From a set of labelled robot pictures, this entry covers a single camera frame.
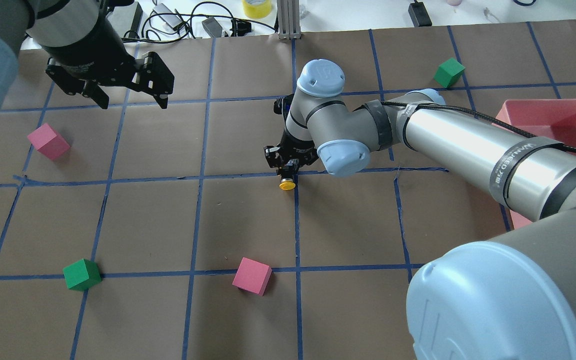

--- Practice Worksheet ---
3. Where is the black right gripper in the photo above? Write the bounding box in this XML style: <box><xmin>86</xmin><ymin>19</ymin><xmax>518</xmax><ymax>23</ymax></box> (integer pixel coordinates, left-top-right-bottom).
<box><xmin>263</xmin><ymin>129</ymin><xmax>319</xmax><ymax>177</ymax></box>

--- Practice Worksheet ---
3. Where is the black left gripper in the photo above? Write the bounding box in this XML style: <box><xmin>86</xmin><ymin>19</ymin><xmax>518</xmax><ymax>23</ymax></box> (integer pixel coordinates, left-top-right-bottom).
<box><xmin>45</xmin><ymin>20</ymin><xmax>175</xmax><ymax>110</ymax></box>

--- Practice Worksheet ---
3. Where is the yellow push button switch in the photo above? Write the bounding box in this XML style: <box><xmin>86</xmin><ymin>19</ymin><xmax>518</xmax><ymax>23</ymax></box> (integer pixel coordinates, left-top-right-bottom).
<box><xmin>278</xmin><ymin>165</ymin><xmax>297</xmax><ymax>191</ymax></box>

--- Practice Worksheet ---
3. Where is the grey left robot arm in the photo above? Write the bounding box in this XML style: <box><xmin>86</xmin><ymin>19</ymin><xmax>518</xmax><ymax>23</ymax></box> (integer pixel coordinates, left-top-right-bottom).
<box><xmin>0</xmin><ymin>0</ymin><xmax>175</xmax><ymax>110</ymax></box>

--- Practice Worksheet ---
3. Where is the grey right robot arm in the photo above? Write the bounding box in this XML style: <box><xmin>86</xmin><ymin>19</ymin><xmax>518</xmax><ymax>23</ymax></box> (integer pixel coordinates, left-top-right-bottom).
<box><xmin>264</xmin><ymin>59</ymin><xmax>576</xmax><ymax>360</ymax></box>

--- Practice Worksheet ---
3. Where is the pink foam cube near left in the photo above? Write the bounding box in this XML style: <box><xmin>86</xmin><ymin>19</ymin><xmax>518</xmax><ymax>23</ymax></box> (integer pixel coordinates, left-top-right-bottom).
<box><xmin>27</xmin><ymin>123</ymin><xmax>71</xmax><ymax>161</ymax></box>

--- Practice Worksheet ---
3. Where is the pink foam cube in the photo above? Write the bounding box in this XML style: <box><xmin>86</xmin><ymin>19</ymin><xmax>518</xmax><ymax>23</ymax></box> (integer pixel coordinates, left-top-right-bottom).
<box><xmin>27</xmin><ymin>123</ymin><xmax>71</xmax><ymax>161</ymax></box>
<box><xmin>231</xmin><ymin>257</ymin><xmax>272</xmax><ymax>296</ymax></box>

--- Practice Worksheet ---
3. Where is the yellow tape roll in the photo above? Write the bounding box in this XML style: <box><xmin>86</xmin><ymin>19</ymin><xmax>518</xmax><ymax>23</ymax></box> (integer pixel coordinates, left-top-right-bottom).
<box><xmin>241</xmin><ymin>0</ymin><xmax>272</xmax><ymax>19</ymax></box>

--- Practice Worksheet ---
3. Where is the green foam cube far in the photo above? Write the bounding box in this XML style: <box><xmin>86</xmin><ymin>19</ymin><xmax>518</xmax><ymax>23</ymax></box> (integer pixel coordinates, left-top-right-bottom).
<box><xmin>433</xmin><ymin>57</ymin><xmax>466</xmax><ymax>89</ymax></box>

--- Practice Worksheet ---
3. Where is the green foam cube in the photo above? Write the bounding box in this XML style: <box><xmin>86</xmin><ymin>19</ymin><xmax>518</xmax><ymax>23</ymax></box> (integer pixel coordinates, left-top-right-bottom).
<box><xmin>433</xmin><ymin>57</ymin><xmax>466</xmax><ymax>89</ymax></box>
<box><xmin>62</xmin><ymin>259</ymin><xmax>102</xmax><ymax>292</ymax></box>

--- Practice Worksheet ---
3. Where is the black power adapter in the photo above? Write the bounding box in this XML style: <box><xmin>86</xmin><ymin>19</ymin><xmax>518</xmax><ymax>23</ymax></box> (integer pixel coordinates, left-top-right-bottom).
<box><xmin>407</xmin><ymin>0</ymin><xmax>433</xmax><ymax>28</ymax></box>

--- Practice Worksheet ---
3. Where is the pink plastic bin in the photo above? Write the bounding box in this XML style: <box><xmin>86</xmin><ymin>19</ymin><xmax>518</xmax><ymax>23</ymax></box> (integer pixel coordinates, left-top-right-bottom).
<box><xmin>489</xmin><ymin>99</ymin><xmax>576</xmax><ymax>229</ymax></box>

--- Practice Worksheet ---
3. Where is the black cable bundle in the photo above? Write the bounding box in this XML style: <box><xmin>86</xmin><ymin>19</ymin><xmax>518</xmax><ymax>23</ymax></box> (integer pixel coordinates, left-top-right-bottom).
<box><xmin>123</xmin><ymin>0</ymin><xmax>278</xmax><ymax>45</ymax></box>

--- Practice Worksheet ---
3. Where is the aluminium profile post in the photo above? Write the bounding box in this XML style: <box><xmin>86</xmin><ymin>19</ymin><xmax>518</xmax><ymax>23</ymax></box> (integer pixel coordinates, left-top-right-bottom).
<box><xmin>276</xmin><ymin>0</ymin><xmax>302</xmax><ymax>40</ymax></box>

